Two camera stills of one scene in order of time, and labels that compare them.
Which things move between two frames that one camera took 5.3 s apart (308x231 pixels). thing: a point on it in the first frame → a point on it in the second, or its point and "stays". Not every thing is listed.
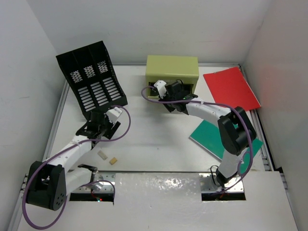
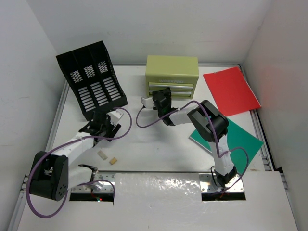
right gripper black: x=170 y=108 → x=167 y=92
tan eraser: x=113 y=160 stays
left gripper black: x=111 y=127 stays
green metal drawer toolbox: x=171 y=69 stays
